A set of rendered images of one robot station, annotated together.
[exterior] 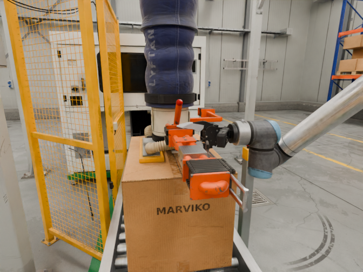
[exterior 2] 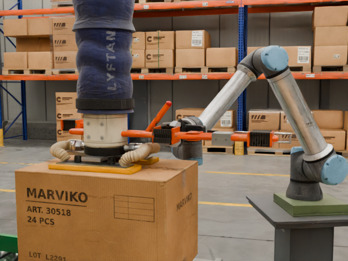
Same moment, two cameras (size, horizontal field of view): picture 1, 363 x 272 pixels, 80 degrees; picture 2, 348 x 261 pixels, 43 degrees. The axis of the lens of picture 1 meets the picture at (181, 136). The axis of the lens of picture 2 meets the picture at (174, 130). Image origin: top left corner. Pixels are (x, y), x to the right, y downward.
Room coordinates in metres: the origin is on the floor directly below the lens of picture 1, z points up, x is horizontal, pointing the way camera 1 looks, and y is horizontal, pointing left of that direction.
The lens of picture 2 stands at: (-0.04, 1.43, 1.40)
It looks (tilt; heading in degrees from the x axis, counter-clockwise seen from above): 6 degrees down; 298
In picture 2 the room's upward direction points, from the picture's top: straight up
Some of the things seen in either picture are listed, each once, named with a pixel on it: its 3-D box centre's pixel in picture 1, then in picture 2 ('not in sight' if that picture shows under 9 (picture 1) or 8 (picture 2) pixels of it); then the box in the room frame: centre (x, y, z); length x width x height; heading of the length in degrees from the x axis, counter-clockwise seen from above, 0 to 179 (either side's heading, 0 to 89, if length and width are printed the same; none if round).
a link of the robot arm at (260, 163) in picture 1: (261, 161); (191, 152); (0.80, -0.31, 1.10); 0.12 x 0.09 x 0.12; 135
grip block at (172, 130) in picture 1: (179, 135); (165, 134); (0.75, 0.01, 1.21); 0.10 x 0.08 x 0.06; 100
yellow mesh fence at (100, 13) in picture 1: (117, 114); not in sight; (2.31, 0.68, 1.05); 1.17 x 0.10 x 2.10; 9
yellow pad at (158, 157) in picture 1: (150, 144); (94, 163); (0.98, 0.15, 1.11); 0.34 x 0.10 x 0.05; 10
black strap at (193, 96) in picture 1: (170, 97); (105, 103); (0.99, 0.05, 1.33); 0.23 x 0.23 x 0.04
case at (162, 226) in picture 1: (172, 189); (112, 214); (0.97, 0.05, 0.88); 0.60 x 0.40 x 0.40; 10
